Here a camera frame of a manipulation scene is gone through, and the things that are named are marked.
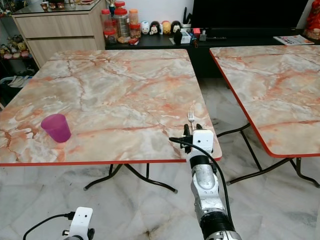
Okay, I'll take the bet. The black television console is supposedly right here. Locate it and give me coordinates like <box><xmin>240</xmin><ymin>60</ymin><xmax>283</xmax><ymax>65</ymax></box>
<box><xmin>105</xmin><ymin>27</ymin><xmax>320</xmax><ymax>79</ymax></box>

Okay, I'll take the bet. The marble top folding table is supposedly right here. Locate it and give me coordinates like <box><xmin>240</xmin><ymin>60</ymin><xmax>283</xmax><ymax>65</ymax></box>
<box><xmin>0</xmin><ymin>48</ymin><xmax>223</xmax><ymax>194</ymax></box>
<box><xmin>209</xmin><ymin>45</ymin><xmax>320</xmax><ymax>189</ymax></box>

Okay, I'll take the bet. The small white box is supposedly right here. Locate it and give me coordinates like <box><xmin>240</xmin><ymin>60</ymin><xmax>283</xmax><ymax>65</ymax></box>
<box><xmin>181</xmin><ymin>31</ymin><xmax>193</xmax><ymax>45</ymax></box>

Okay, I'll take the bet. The black round figurine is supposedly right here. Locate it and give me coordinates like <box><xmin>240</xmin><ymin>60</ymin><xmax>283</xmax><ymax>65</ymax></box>
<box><xmin>171</xmin><ymin>20</ymin><xmax>183</xmax><ymax>35</ymax></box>

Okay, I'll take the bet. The yellow round figurine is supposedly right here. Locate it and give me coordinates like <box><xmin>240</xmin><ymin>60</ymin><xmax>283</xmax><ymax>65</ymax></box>
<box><xmin>161</xmin><ymin>20</ymin><xmax>172</xmax><ymax>35</ymax></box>

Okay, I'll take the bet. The black and white figurine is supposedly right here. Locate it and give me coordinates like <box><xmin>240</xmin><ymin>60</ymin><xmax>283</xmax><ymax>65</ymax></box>
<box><xmin>149</xmin><ymin>20</ymin><xmax>161</xmax><ymax>36</ymax></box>

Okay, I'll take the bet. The white round figurine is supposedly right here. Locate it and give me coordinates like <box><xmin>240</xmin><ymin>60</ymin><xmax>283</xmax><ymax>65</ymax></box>
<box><xmin>140</xmin><ymin>21</ymin><xmax>151</xmax><ymax>35</ymax></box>

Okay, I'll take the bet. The small red lid jar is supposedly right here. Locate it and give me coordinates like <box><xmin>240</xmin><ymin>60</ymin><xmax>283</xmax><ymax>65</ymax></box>
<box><xmin>103</xmin><ymin>28</ymin><xmax>117</xmax><ymax>45</ymax></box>
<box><xmin>129</xmin><ymin>23</ymin><xmax>141</xmax><ymax>40</ymax></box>

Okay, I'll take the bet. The black flat television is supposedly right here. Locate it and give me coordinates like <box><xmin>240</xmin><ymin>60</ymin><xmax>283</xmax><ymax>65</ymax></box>
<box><xmin>191</xmin><ymin>0</ymin><xmax>312</xmax><ymax>29</ymax></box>

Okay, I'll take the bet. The orange lid plastic jar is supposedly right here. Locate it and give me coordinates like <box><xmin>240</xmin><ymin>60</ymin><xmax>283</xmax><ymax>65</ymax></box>
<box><xmin>128</xmin><ymin>8</ymin><xmax>140</xmax><ymax>26</ymax></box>

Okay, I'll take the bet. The large red lid jar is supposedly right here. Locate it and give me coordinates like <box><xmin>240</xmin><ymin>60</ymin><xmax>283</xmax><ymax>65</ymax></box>
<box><xmin>113</xmin><ymin>7</ymin><xmax>130</xmax><ymax>39</ymax></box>

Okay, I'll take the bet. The printed magazine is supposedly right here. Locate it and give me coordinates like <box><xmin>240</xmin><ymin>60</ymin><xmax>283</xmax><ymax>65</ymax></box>
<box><xmin>273</xmin><ymin>34</ymin><xmax>315</xmax><ymax>47</ymax></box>

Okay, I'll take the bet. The purple plastic cup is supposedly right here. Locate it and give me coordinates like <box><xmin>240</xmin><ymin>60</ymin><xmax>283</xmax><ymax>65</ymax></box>
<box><xmin>41</xmin><ymin>113</ymin><xmax>72</xmax><ymax>144</ymax></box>

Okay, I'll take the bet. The tall red lid jar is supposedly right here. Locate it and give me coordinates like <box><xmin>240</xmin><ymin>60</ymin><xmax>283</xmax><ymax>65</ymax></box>
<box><xmin>101</xmin><ymin>8</ymin><xmax>114</xmax><ymax>31</ymax></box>

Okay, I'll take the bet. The black shelf with plush toys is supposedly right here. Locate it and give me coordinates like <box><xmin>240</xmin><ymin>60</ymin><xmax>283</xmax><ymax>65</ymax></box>
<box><xmin>0</xmin><ymin>12</ymin><xmax>33</xmax><ymax>103</ymax></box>

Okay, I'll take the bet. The light wooden drawer cabinet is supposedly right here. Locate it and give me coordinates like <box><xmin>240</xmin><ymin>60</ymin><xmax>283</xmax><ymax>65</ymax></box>
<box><xmin>11</xmin><ymin>1</ymin><xmax>106</xmax><ymax>69</ymax></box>

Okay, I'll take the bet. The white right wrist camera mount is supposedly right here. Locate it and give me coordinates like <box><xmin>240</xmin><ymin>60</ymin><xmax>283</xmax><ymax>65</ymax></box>
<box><xmin>187</xmin><ymin>129</ymin><xmax>215</xmax><ymax>159</ymax></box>

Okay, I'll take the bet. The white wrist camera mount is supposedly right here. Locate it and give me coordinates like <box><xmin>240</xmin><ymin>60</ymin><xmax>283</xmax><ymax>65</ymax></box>
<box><xmin>67</xmin><ymin>207</ymin><xmax>94</xmax><ymax>240</ymax></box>
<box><xmin>187</xmin><ymin>129</ymin><xmax>215</xmax><ymax>159</ymax></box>

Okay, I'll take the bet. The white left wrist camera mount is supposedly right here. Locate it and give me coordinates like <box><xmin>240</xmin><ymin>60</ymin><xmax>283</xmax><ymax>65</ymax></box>
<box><xmin>67</xmin><ymin>207</ymin><xmax>94</xmax><ymax>240</ymax></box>

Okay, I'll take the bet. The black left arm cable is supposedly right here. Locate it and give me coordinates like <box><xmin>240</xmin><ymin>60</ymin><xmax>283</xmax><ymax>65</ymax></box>
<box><xmin>23</xmin><ymin>212</ymin><xmax>76</xmax><ymax>240</ymax></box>

